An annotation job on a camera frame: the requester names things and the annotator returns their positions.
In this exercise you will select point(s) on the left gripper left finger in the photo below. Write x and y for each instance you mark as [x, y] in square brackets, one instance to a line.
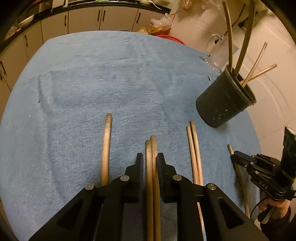
[96, 213]

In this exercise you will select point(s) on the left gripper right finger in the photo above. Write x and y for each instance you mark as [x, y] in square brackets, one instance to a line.
[203, 212]

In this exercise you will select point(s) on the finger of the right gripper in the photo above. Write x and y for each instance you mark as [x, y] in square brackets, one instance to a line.
[242, 159]

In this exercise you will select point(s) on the wooden chopstick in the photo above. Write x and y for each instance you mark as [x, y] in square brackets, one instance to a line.
[246, 204]
[245, 81]
[247, 37]
[149, 190]
[193, 155]
[230, 36]
[258, 74]
[197, 152]
[156, 192]
[106, 150]

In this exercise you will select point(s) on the person's right hand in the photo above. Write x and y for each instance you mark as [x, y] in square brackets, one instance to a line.
[281, 207]

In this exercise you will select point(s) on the black perforated utensil cup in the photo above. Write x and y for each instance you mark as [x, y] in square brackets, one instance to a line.
[224, 99]

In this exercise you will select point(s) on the blue table cloth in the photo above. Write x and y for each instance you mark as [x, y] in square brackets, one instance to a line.
[52, 126]

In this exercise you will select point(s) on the clear glass pitcher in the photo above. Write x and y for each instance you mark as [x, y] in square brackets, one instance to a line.
[217, 50]

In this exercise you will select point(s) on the red plastic basin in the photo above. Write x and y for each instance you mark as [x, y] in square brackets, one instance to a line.
[172, 38]

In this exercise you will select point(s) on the lower white cabinets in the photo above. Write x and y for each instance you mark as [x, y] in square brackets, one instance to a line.
[78, 17]

